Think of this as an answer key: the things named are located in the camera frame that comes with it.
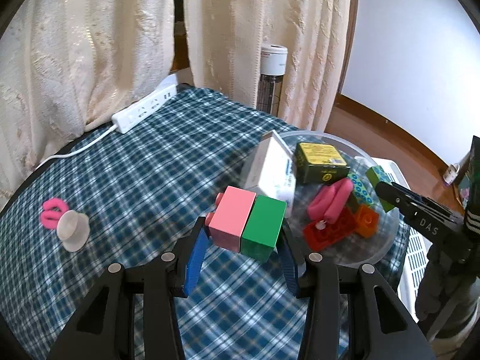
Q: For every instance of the pink foam curler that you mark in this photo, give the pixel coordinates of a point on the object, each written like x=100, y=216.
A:
x=52, y=210
x=329, y=202

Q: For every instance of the white plastic storage crate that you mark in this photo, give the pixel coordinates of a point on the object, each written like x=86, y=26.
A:
x=404, y=265

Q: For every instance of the white medicine box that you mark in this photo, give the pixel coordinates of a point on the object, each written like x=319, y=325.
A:
x=270, y=170

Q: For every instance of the grey gloved right hand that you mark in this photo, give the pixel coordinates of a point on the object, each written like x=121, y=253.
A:
x=437, y=286

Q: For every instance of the white tower heater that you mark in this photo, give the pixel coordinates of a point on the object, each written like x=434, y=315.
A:
x=273, y=64

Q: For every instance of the orange toy brick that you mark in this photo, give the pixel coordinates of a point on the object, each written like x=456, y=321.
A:
x=366, y=220

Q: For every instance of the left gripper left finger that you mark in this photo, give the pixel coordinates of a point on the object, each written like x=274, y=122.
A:
x=196, y=247

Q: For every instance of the dark green yellow box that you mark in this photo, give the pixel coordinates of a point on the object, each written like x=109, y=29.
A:
x=319, y=164

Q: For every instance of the transparent green toy brick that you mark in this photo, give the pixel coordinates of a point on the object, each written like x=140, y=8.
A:
x=382, y=187

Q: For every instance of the white power strip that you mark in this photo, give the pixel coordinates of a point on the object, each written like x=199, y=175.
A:
x=132, y=115

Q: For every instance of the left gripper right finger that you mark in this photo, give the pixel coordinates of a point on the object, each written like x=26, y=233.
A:
x=292, y=259

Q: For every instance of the white plastic lid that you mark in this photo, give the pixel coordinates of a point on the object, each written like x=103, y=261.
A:
x=73, y=230

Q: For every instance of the green brick with blue dots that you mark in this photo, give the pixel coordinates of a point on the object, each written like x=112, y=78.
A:
x=359, y=195

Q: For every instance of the clear plastic bowl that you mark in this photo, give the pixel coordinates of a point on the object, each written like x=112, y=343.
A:
x=354, y=249

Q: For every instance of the cream patterned curtain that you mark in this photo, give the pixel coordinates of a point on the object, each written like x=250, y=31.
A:
x=68, y=65

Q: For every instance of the pink and green toy brick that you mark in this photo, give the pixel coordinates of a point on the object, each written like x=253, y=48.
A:
x=245, y=222

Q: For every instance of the red toy brick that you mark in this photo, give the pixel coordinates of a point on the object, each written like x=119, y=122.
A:
x=319, y=239

